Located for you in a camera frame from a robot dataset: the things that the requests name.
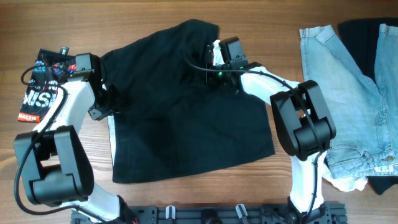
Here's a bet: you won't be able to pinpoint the black t-shirt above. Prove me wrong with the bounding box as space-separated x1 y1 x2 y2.
101 19 275 184

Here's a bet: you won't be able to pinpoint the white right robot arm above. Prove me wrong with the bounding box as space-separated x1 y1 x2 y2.
204 37 336 223

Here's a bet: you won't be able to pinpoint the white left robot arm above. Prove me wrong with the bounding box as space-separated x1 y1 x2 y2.
14 53 139 223

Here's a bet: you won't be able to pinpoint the folded black printed jersey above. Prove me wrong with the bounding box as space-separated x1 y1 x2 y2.
17 47 76 123

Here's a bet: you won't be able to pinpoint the light blue denim jeans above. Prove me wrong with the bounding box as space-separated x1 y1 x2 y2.
300 24 397 179

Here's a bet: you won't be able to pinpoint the black garment in pile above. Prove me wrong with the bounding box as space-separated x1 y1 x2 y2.
338 17 397 82

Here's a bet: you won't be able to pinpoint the white garment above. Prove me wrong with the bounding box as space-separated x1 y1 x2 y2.
323 164 368 192

